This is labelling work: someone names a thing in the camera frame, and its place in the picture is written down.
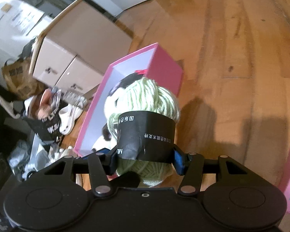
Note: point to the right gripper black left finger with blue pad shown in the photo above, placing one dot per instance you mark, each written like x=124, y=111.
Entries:
x=98, y=165

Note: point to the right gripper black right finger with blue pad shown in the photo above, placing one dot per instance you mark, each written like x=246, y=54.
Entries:
x=190, y=166

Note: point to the green yarn ball black label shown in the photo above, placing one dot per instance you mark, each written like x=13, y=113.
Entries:
x=144, y=146

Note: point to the black white plush toy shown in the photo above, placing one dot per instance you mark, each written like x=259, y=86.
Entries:
x=106, y=140

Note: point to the white clog shoe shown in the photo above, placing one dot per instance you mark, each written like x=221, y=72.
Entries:
x=68, y=116

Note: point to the black printed bag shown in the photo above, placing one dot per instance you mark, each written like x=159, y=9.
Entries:
x=41, y=113

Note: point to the pink open storage box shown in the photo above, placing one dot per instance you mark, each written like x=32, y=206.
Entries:
x=156, y=92

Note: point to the brown paper bag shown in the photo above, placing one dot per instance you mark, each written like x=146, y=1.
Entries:
x=18, y=80

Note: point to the white cabinet with papers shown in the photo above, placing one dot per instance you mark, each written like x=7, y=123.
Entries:
x=19, y=24

